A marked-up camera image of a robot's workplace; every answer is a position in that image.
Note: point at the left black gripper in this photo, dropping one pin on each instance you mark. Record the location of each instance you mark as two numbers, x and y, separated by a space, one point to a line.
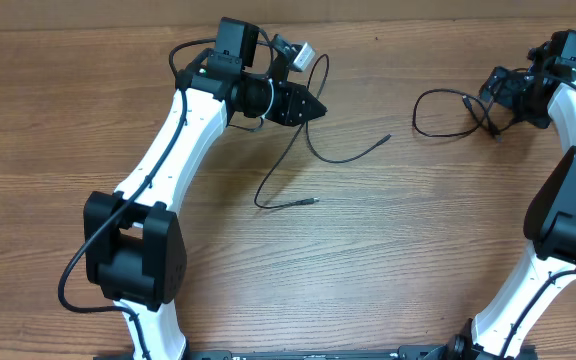
292 94

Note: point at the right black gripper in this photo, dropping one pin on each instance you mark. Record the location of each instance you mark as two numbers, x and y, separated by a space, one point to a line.
503 96

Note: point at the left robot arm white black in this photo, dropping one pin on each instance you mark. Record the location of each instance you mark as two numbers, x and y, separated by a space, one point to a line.
133 259

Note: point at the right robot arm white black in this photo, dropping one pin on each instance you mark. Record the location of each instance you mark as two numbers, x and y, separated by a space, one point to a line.
548 263

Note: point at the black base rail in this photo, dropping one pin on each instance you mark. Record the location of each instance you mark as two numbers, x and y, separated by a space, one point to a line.
404 352

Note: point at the cardboard wall panel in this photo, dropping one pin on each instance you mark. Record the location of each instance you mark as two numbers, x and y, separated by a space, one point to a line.
16 15

